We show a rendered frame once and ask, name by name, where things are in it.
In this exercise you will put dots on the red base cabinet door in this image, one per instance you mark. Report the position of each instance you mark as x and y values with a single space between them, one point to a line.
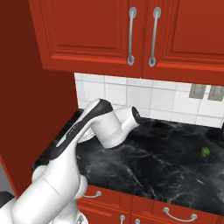
145 220
99 215

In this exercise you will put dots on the grey wall outlet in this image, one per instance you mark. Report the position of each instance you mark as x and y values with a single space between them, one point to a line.
197 91
216 93

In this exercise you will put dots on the green lime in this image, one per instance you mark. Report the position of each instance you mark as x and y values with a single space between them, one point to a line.
205 152

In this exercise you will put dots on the red wall cabinet door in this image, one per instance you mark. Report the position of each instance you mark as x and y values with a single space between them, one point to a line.
87 32
189 35

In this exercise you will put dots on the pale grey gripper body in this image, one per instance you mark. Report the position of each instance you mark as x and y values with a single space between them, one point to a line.
86 136

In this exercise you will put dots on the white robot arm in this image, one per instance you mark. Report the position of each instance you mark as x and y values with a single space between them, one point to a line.
62 172

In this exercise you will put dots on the red tall cabinet side panel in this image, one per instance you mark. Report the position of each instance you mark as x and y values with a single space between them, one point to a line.
26 96

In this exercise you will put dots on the red drawer front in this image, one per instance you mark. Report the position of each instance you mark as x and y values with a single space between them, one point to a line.
151 210
113 198

